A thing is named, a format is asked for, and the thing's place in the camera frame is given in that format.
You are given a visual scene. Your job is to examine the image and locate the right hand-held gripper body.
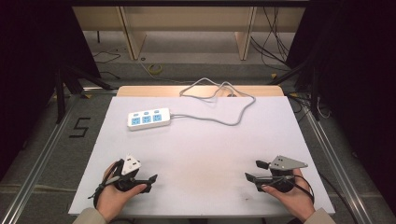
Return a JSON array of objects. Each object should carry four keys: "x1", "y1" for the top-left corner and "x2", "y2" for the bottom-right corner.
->
[{"x1": 254, "y1": 155, "x2": 309, "y2": 193}]

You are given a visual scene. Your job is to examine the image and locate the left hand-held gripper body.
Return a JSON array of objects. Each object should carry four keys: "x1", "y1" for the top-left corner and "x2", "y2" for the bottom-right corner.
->
[{"x1": 113, "y1": 154, "x2": 150, "y2": 192}]

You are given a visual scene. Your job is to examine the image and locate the person's right hand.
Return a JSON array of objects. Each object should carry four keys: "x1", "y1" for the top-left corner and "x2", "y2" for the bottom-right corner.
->
[{"x1": 261, "y1": 168, "x2": 316, "y2": 223}]

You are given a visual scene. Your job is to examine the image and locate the person's left hand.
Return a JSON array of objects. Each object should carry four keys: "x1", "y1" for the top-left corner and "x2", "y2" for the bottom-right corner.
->
[{"x1": 96, "y1": 161, "x2": 148, "y2": 224}]

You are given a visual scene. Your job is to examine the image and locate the white power strip blue sockets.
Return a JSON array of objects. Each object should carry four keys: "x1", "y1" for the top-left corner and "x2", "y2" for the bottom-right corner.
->
[{"x1": 126, "y1": 107, "x2": 173, "y2": 132}]

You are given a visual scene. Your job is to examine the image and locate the black metal stand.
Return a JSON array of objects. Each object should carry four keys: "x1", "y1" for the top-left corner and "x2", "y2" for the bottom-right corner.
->
[
  {"x1": 268, "y1": 57, "x2": 322, "y2": 121},
  {"x1": 53, "y1": 63, "x2": 115, "y2": 125}
]

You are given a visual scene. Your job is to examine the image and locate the wooden table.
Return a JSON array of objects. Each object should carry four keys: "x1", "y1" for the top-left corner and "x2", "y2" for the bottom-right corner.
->
[{"x1": 116, "y1": 85, "x2": 285, "y2": 98}]

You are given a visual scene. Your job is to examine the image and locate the yellow tape roll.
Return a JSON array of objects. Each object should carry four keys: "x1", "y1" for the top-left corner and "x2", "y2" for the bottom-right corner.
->
[{"x1": 147, "y1": 63, "x2": 163, "y2": 76}]

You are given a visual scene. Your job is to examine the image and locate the black curtain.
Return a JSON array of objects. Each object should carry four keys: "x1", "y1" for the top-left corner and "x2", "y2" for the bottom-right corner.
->
[
  {"x1": 0, "y1": 0, "x2": 102, "y2": 183},
  {"x1": 285, "y1": 0, "x2": 396, "y2": 216}
]

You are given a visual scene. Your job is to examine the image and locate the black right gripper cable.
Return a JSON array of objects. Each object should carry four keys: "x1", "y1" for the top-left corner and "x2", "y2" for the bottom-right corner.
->
[{"x1": 290, "y1": 174, "x2": 316, "y2": 205}]

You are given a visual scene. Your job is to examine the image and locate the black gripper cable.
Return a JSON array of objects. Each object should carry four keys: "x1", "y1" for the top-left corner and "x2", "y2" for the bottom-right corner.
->
[
  {"x1": 87, "y1": 159, "x2": 125, "y2": 209},
  {"x1": 290, "y1": 174, "x2": 316, "y2": 205}
]

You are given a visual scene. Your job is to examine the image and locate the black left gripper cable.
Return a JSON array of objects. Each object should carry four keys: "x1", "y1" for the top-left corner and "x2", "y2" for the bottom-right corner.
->
[{"x1": 87, "y1": 159, "x2": 125, "y2": 209}]

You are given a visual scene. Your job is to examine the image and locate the aluminium floor rail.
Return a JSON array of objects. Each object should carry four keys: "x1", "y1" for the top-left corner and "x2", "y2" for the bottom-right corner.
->
[
  {"x1": 297, "y1": 101, "x2": 376, "y2": 224},
  {"x1": 0, "y1": 92, "x2": 80, "y2": 224}
]

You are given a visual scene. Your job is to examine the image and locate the grey power strip cable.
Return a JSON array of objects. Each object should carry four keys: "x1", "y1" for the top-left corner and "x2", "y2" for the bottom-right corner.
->
[{"x1": 170, "y1": 77, "x2": 257, "y2": 127}]

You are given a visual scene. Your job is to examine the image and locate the thin black floor cable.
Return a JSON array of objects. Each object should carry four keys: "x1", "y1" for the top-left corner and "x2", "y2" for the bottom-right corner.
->
[{"x1": 92, "y1": 50, "x2": 122, "y2": 80}]

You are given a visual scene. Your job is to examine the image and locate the bundle of black cables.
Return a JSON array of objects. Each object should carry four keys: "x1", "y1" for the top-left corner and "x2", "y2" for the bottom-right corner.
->
[{"x1": 249, "y1": 6, "x2": 291, "y2": 72}]

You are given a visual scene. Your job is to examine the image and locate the beige wooden furniture frame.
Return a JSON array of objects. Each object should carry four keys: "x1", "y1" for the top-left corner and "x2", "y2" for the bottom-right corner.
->
[{"x1": 72, "y1": 6, "x2": 306, "y2": 62}]

